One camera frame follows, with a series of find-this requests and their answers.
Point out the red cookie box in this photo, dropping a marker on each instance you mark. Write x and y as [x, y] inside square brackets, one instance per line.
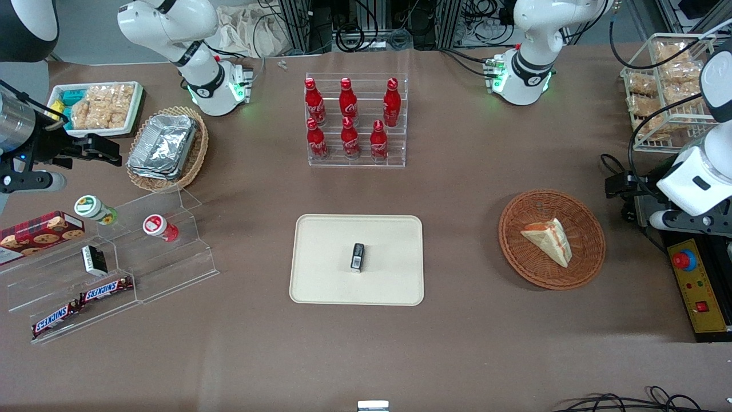
[40, 234]

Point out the bagged fried snack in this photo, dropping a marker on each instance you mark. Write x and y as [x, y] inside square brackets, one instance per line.
[677, 66]
[641, 84]
[646, 117]

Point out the snickers chocolate bar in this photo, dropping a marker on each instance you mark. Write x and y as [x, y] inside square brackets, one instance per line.
[106, 290]
[55, 319]

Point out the rice cracker pack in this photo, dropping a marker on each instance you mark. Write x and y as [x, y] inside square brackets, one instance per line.
[103, 106]

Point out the silver foil containers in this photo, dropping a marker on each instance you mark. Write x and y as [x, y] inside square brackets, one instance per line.
[163, 146]

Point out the red cola bottle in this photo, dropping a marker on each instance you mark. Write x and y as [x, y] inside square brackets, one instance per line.
[350, 140]
[313, 103]
[378, 142]
[347, 102]
[392, 103]
[316, 140]

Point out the beige cloth bag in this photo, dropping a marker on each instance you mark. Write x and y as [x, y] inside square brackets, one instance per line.
[246, 31]

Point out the teal snack pack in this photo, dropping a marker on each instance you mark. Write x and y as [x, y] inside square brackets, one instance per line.
[71, 96]

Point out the small black white box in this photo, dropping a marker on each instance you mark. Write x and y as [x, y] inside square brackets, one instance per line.
[94, 260]

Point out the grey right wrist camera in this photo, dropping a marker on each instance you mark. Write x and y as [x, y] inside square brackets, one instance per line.
[34, 182]

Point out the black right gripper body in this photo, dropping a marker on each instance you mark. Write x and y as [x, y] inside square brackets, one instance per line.
[48, 146]

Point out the black appliance housing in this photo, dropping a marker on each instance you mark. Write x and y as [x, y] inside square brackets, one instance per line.
[726, 286]

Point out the clear acrylic bottle rack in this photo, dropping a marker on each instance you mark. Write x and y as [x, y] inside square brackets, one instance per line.
[366, 162]

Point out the yellow snack pack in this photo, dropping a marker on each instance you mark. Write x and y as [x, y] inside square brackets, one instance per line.
[57, 109]

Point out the red lidded yogurt bottle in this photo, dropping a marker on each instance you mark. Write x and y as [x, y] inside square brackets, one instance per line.
[157, 226]

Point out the green lidded yogurt bottle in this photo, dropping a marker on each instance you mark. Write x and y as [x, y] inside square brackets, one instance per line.
[91, 209]

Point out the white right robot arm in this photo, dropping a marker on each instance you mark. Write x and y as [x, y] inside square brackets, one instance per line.
[171, 23]

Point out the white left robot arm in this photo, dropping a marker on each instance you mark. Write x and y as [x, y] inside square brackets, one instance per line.
[532, 34]

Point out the clear acrylic step display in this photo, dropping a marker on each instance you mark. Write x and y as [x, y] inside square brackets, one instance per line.
[171, 269]

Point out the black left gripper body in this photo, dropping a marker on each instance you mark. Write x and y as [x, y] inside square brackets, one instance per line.
[641, 190]

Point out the yellow emergency stop panel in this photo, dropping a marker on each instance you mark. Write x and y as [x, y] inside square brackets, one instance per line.
[700, 286]

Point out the beige rectangular tray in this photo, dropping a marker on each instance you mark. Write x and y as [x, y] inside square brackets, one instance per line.
[326, 263]

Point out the white snack tray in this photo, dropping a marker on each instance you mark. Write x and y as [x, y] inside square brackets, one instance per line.
[97, 133]

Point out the oval light wicker basket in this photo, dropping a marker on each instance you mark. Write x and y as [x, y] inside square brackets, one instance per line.
[197, 154]

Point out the round brown wicker basket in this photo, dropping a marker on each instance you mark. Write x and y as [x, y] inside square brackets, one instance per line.
[526, 257]

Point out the triangular sandwich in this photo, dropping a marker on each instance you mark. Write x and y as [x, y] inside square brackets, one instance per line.
[550, 237]

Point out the small silver white object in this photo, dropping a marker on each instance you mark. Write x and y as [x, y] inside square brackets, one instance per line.
[373, 406]

